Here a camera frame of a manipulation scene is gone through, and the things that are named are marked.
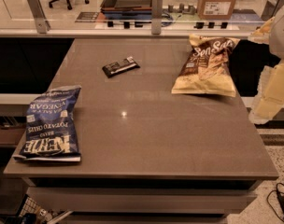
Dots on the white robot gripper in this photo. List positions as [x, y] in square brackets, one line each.
[282, 34]

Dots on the brown Sensations chip bag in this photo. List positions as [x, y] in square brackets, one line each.
[206, 70]

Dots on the blue Kettle chip bag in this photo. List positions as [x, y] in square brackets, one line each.
[50, 131]

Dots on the cardboard box with label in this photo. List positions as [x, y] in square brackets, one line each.
[215, 9]

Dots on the black snack bar wrapper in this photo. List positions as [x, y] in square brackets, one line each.
[119, 67]

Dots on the grey table drawer front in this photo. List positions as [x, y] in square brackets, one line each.
[156, 201]

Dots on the middle metal glass bracket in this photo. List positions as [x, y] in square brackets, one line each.
[156, 16]

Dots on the left metal glass bracket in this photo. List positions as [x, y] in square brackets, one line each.
[41, 23]

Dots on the wire basket with items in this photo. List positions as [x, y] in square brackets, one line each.
[30, 212]

